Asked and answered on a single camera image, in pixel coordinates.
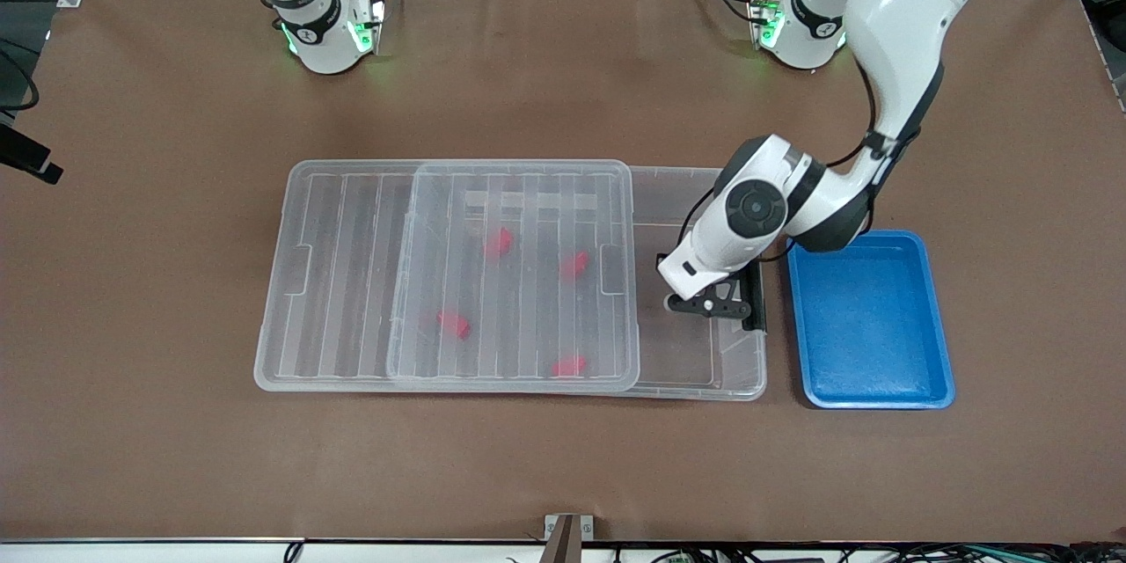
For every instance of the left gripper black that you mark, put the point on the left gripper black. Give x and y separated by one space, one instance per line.
754 292

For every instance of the clear ribbed plastic lid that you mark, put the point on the clear ribbed plastic lid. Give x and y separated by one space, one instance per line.
343 281

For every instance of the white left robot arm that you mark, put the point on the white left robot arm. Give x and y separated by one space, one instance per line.
906 18

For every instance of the clear plastic storage box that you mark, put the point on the clear plastic storage box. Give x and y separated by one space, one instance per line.
695 361

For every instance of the connector box with green light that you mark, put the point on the connector box with green light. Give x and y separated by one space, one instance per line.
765 18
368 25

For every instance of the red block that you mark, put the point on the red block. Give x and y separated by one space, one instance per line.
499 242
455 325
574 265
569 366

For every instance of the blue plastic tray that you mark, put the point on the blue plastic tray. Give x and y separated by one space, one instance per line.
871 325

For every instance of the metal bracket with brown post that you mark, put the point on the metal bracket with brown post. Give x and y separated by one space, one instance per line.
567 541

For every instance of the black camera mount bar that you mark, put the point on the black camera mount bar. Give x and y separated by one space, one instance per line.
26 154

